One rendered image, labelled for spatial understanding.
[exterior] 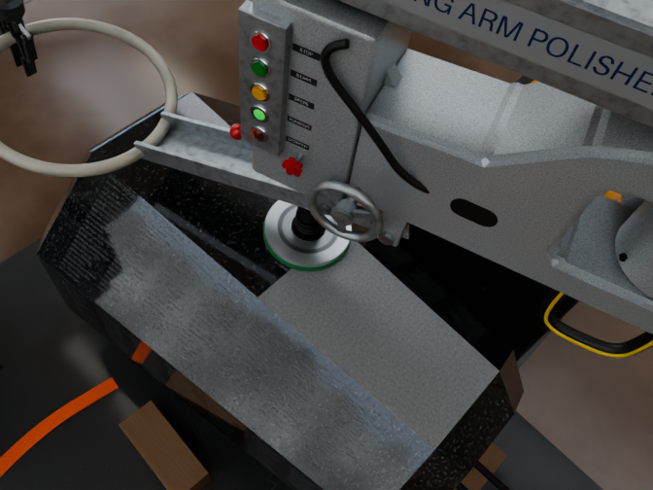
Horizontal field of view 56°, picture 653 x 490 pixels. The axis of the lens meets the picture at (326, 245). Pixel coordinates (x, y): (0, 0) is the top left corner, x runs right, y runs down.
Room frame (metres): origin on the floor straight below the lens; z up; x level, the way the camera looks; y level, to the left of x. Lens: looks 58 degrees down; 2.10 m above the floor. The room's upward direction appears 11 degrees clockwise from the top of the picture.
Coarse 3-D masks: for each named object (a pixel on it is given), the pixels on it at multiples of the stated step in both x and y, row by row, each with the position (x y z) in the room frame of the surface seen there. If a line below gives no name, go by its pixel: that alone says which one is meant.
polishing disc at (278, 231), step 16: (272, 208) 0.85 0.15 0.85; (288, 208) 0.86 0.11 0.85; (272, 224) 0.80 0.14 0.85; (288, 224) 0.81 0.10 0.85; (336, 224) 0.84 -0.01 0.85; (272, 240) 0.76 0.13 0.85; (288, 240) 0.77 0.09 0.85; (320, 240) 0.78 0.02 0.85; (336, 240) 0.79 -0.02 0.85; (288, 256) 0.72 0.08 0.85; (304, 256) 0.73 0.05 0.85; (320, 256) 0.74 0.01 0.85; (336, 256) 0.75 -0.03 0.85
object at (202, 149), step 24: (168, 120) 0.98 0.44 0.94; (192, 120) 0.97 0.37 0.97; (144, 144) 0.88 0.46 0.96; (168, 144) 0.93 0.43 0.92; (192, 144) 0.93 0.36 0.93; (216, 144) 0.93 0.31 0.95; (240, 144) 0.92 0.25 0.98; (192, 168) 0.84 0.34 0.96; (216, 168) 0.82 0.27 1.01; (240, 168) 0.86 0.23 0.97; (264, 192) 0.78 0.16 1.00; (288, 192) 0.77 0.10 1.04; (384, 240) 0.67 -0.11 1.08
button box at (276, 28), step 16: (240, 16) 0.72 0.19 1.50; (256, 16) 0.72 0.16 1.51; (272, 16) 0.72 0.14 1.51; (240, 32) 0.72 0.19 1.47; (272, 32) 0.71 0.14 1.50; (288, 32) 0.71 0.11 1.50; (240, 48) 0.72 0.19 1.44; (272, 48) 0.71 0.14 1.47; (288, 48) 0.71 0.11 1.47; (240, 64) 0.72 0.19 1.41; (272, 64) 0.71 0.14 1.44; (288, 64) 0.72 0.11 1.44; (240, 80) 0.72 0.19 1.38; (256, 80) 0.72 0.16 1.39; (272, 80) 0.71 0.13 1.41; (240, 96) 0.73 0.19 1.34; (272, 96) 0.71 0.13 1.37; (240, 112) 0.73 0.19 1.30; (272, 112) 0.71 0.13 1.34; (272, 128) 0.71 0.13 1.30; (256, 144) 0.72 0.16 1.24; (272, 144) 0.71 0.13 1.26
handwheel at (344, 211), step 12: (312, 192) 0.64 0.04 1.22; (324, 192) 0.64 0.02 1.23; (348, 192) 0.63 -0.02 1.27; (360, 192) 0.63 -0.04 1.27; (312, 204) 0.64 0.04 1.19; (336, 204) 0.64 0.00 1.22; (348, 204) 0.64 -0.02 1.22; (372, 204) 0.62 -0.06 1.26; (324, 216) 0.65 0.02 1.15; (336, 216) 0.62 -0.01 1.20; (348, 216) 0.62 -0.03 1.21; (360, 216) 0.62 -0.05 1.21; (372, 216) 0.61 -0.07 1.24; (336, 228) 0.63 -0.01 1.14; (372, 228) 0.61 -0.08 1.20; (360, 240) 0.61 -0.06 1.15
